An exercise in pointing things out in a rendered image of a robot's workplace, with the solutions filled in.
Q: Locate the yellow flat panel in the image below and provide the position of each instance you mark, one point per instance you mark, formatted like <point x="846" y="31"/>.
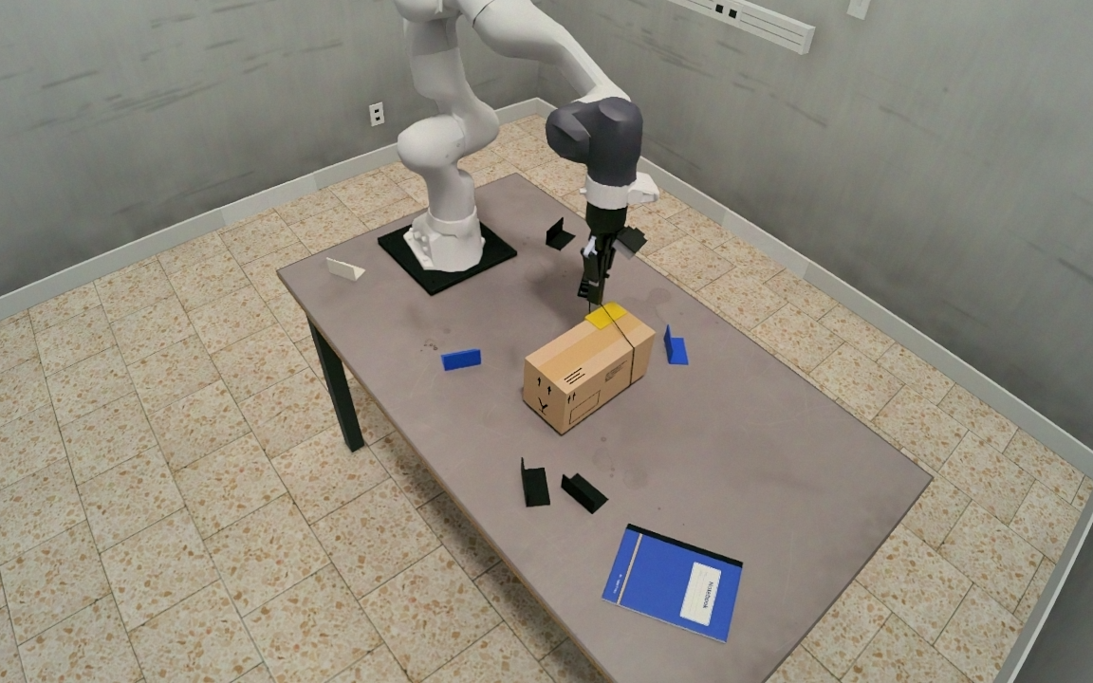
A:
<point x="600" y="318"/>

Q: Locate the brown cardboard box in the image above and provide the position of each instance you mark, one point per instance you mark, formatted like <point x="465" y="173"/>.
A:
<point x="571" y="377"/>

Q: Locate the blue l-shaped bracket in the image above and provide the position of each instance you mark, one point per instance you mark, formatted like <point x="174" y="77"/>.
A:
<point x="461" y="359"/>

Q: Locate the blue l-shaped angle piece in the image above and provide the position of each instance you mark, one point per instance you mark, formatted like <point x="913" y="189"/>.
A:
<point x="676" y="346"/>

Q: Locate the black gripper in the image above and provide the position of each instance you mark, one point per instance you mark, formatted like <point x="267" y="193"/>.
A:
<point x="600" y="221"/>

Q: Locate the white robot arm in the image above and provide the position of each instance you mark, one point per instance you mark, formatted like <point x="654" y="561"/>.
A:
<point x="603" y="133"/>

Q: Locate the blue notebook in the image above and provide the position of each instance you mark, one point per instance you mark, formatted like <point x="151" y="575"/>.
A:
<point x="680" y="584"/>

